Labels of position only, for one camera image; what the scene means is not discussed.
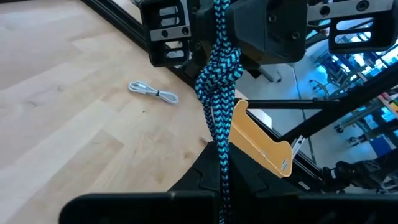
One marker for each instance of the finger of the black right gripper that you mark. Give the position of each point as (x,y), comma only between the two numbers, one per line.
(270,31)
(202,31)

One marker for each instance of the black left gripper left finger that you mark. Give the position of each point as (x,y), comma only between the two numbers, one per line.
(140,208)

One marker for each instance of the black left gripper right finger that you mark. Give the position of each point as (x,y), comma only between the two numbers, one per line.
(311,208)

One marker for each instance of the black frame strut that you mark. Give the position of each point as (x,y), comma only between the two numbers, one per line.
(295,104)
(342,107)

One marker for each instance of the yellow camera bracket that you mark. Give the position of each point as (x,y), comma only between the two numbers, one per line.
(258,146)

